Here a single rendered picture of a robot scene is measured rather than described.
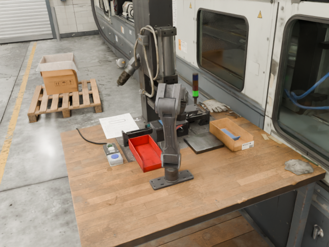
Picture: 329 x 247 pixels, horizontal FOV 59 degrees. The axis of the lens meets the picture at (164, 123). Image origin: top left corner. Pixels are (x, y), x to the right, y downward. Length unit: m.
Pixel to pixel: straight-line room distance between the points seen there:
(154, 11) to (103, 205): 0.95
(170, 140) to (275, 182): 0.51
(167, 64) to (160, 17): 0.24
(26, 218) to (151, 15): 1.96
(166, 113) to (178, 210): 0.39
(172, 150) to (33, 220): 1.73
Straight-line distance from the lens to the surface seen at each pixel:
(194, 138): 1.65
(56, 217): 2.70
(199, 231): 2.09
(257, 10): 1.93
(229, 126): 1.78
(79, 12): 10.69
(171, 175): 1.32
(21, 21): 10.69
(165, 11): 1.58
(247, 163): 1.51
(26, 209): 2.89
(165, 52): 1.52
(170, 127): 1.19
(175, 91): 1.16
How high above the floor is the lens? 1.75
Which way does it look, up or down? 27 degrees down
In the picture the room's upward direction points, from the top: 3 degrees counter-clockwise
